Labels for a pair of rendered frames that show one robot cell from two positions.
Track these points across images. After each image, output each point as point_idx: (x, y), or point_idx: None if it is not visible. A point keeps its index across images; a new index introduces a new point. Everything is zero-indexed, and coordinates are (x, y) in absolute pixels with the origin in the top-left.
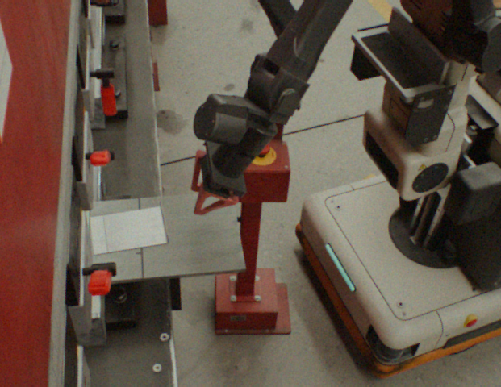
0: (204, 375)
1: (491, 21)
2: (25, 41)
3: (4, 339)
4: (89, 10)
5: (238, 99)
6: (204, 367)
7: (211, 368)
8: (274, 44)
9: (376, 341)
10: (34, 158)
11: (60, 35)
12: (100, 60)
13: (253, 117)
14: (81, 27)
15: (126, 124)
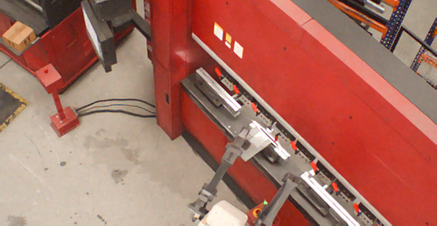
0: (246, 222)
1: (205, 185)
2: (248, 67)
3: (222, 46)
4: (297, 148)
5: (244, 134)
6: (248, 224)
7: (246, 225)
8: (243, 140)
9: None
10: (240, 66)
11: (265, 97)
12: (313, 188)
13: None
14: (284, 129)
15: None
